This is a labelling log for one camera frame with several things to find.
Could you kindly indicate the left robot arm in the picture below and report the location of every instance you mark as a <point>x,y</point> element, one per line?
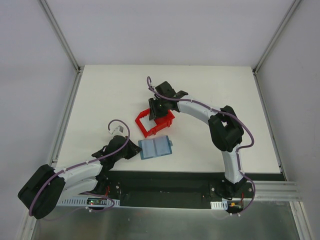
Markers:
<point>48,186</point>

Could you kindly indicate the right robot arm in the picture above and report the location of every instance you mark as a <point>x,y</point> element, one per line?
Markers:
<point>225,131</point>

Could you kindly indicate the blue leather card holder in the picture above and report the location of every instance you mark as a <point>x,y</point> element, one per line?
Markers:
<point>155,147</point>

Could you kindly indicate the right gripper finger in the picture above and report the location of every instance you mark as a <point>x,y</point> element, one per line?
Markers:
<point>152,111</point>
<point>162,111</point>

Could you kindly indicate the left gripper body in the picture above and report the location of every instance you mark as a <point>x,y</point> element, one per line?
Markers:
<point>129,149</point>

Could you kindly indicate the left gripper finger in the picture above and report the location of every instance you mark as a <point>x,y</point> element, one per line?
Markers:
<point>130,154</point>
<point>134,149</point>

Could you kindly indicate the right white cable duct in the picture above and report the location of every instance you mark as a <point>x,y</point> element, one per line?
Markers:
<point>219,205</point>

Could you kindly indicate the left aluminium frame post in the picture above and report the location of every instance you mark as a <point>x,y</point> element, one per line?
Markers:
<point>59,34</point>

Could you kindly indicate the left white cable duct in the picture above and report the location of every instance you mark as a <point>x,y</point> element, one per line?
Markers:
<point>85,201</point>

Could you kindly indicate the aluminium front rail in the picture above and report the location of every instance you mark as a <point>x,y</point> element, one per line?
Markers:
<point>282,191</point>

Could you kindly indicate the white cable duct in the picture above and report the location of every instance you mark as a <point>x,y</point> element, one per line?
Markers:
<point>85,201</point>
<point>219,205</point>

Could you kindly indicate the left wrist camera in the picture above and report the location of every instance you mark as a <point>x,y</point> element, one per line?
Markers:
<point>117,131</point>

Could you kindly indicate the aluminium frame post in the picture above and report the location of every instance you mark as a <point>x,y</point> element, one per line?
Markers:
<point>59,34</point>
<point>277,34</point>

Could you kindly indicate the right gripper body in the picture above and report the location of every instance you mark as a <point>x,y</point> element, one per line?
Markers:
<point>155,107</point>

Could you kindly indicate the right aluminium frame post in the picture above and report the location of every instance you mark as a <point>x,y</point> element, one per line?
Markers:
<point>277,34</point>

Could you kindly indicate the red plastic bin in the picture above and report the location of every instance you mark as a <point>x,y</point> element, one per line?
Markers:
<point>152,127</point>

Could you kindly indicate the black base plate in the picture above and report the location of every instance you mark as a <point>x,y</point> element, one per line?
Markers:
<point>179,190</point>

